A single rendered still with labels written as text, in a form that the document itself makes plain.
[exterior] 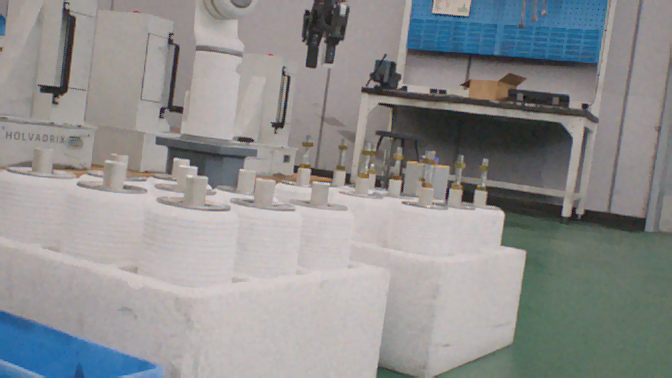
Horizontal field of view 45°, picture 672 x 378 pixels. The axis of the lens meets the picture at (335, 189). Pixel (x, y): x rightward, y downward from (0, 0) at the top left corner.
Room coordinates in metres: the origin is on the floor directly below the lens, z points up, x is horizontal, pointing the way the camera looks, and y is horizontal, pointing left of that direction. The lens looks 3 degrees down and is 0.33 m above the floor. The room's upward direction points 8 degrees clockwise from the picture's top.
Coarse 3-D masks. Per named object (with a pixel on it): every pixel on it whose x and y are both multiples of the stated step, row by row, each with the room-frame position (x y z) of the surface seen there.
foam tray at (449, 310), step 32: (352, 256) 1.27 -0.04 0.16; (384, 256) 1.24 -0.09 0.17; (416, 256) 1.22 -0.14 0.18; (448, 256) 1.27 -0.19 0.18; (480, 256) 1.34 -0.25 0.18; (512, 256) 1.46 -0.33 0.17; (416, 288) 1.21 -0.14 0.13; (448, 288) 1.23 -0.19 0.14; (480, 288) 1.34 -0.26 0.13; (512, 288) 1.48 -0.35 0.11; (384, 320) 1.24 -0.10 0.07; (416, 320) 1.21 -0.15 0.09; (448, 320) 1.24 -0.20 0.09; (480, 320) 1.36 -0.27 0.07; (512, 320) 1.51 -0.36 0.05; (384, 352) 1.23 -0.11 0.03; (416, 352) 1.21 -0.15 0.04; (448, 352) 1.26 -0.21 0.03; (480, 352) 1.38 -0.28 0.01
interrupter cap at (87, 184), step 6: (84, 180) 0.90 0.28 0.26; (90, 180) 0.91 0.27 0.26; (78, 186) 0.87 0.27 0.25; (84, 186) 0.86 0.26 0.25; (90, 186) 0.85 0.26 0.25; (96, 186) 0.86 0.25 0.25; (102, 186) 0.90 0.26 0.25; (126, 186) 0.91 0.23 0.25; (132, 186) 0.91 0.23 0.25; (114, 192) 0.85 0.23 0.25; (120, 192) 0.86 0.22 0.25; (126, 192) 0.86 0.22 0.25; (132, 192) 0.86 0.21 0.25; (138, 192) 0.87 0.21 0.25; (144, 192) 0.88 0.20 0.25
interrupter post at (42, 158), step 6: (36, 150) 0.94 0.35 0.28; (42, 150) 0.94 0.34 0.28; (48, 150) 0.94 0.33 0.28; (36, 156) 0.94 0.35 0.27; (42, 156) 0.94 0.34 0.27; (48, 156) 0.94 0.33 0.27; (36, 162) 0.94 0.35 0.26; (42, 162) 0.94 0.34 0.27; (48, 162) 0.94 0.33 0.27; (36, 168) 0.94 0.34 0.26; (42, 168) 0.94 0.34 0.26; (48, 168) 0.94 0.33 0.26
